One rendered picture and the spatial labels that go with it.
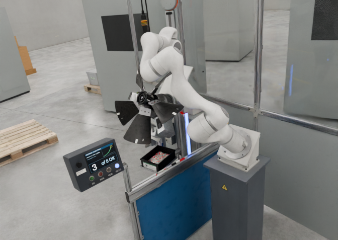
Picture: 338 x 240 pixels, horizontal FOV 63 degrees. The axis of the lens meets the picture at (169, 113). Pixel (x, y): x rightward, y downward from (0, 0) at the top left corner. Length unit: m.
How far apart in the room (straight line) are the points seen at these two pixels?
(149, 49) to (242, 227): 1.23
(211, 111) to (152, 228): 1.04
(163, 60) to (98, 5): 3.51
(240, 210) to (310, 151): 0.77
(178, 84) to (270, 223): 1.78
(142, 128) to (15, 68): 5.83
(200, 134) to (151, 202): 0.72
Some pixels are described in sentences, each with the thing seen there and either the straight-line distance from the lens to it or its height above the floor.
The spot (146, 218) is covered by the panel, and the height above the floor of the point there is 0.58.
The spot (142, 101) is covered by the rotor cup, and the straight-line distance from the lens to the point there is 2.15.
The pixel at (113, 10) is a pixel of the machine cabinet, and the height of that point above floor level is 1.80.
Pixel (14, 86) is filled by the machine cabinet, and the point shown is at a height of 0.27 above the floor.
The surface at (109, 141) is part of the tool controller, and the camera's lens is 1.51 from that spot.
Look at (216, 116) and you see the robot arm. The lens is 1.38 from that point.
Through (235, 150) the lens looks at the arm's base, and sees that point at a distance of 1.69.
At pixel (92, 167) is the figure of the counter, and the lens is 1.49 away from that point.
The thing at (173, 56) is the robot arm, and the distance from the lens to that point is 1.32.
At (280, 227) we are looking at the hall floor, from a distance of 2.76.
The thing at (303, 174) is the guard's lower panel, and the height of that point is 0.55.
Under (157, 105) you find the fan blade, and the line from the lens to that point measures 2.06.
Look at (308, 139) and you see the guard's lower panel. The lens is 2.27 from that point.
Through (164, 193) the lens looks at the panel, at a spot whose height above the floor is 0.68.
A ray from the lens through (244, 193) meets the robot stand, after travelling 1.76.
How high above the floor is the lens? 1.94
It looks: 23 degrees down
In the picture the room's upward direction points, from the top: 6 degrees counter-clockwise
